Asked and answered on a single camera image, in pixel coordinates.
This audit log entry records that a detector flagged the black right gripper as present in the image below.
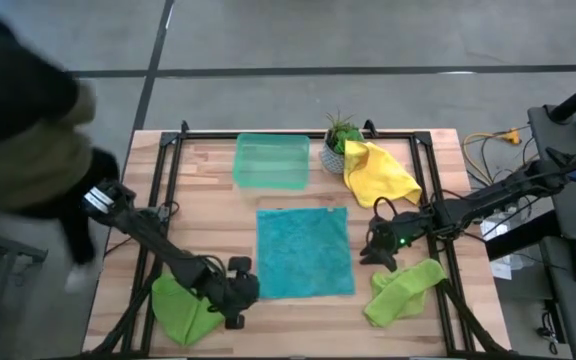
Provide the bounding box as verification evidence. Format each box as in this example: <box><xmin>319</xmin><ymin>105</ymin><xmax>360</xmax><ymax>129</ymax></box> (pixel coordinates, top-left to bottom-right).
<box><xmin>360</xmin><ymin>212</ymin><xmax>427</xmax><ymax>272</ymax></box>

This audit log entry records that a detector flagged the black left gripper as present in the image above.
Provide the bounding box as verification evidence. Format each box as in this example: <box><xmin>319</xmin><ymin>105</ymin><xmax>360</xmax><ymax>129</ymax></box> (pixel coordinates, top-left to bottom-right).
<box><xmin>206</xmin><ymin>256</ymin><xmax>261</xmax><ymax>330</ymax></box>

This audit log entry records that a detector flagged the teal microfiber towel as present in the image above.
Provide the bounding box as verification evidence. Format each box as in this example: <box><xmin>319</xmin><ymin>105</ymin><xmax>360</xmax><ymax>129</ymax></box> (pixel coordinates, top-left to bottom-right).
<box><xmin>255</xmin><ymin>206</ymin><xmax>357</xmax><ymax>300</ymax></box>

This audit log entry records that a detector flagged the translucent teal plastic bin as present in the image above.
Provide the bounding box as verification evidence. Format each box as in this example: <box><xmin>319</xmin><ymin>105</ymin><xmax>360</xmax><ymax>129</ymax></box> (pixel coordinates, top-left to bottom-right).
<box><xmin>231</xmin><ymin>132</ymin><xmax>312</xmax><ymax>191</ymax></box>

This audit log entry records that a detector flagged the lime green microfiber towel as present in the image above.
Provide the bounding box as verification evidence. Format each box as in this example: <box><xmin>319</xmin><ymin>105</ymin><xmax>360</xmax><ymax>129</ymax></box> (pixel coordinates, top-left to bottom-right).
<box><xmin>363</xmin><ymin>258</ymin><xmax>448</xmax><ymax>329</ymax></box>

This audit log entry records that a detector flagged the yellow microfiber towel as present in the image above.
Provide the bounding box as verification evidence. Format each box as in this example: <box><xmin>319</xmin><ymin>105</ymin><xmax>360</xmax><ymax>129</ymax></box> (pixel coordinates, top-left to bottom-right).
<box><xmin>342</xmin><ymin>139</ymin><xmax>423</xmax><ymax>209</ymax></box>

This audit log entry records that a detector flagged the white box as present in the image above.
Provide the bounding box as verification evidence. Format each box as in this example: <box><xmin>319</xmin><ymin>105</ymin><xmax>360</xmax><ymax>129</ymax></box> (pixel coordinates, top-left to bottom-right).
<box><xmin>480</xmin><ymin>212</ymin><xmax>515</xmax><ymax>281</ymax></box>

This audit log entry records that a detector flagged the plant in patterned pot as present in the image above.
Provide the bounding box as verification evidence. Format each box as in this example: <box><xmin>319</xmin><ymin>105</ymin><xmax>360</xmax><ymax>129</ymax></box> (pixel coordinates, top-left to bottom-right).
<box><xmin>319</xmin><ymin>109</ymin><xmax>365</xmax><ymax>175</ymax></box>

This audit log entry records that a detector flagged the grey side desk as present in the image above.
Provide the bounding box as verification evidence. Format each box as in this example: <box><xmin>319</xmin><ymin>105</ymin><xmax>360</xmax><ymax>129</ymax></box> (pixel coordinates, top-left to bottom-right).
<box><xmin>527</xmin><ymin>102</ymin><xmax>576</xmax><ymax>360</ymax></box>

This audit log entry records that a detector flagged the grey metal cart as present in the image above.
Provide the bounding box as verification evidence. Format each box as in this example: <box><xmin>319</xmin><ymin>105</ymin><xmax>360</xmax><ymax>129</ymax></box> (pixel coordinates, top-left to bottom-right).
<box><xmin>0</xmin><ymin>227</ymin><xmax>49</xmax><ymax>360</ymax></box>

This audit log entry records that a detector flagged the person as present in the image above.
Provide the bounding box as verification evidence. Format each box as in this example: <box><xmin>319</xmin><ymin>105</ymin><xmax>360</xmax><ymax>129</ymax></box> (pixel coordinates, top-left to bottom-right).
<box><xmin>0</xmin><ymin>17</ymin><xmax>122</xmax><ymax>296</ymax></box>

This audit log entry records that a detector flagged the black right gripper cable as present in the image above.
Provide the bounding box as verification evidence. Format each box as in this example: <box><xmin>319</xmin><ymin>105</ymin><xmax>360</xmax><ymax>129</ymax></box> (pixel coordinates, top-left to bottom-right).
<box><xmin>373</xmin><ymin>196</ymin><xmax>401</xmax><ymax>222</ymax></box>

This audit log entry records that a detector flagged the black metal table frame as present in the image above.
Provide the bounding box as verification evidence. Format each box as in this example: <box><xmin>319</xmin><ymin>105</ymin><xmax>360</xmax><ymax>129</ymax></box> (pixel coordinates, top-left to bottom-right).
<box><xmin>83</xmin><ymin>118</ymin><xmax>513</xmax><ymax>359</ymax></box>

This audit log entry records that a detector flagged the yellow floor cable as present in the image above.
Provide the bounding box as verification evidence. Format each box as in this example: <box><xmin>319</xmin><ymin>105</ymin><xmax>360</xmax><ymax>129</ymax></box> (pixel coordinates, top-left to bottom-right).
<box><xmin>461</xmin><ymin>127</ymin><xmax>542</xmax><ymax>176</ymax></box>

